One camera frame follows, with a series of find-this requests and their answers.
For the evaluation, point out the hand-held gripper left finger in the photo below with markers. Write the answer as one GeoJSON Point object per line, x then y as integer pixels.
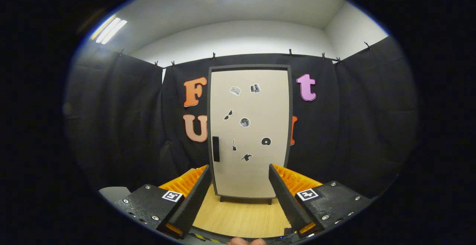
{"type": "Point", "coordinates": [195, 200]}

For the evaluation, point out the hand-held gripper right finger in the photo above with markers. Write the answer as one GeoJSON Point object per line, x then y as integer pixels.
{"type": "Point", "coordinates": [286, 200]}

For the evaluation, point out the dark grey shoe cabinet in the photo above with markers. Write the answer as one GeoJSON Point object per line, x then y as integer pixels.
{"type": "Point", "coordinates": [249, 67]}

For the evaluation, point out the black yellow striped tape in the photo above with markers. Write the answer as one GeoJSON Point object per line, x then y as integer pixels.
{"type": "Point", "coordinates": [199, 236]}

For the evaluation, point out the black backdrop cloth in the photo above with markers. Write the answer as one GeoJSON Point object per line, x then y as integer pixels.
{"type": "Point", "coordinates": [122, 126]}

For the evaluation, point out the row of black cloth clips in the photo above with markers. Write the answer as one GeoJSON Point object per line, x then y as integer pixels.
{"type": "Point", "coordinates": [214, 55]}

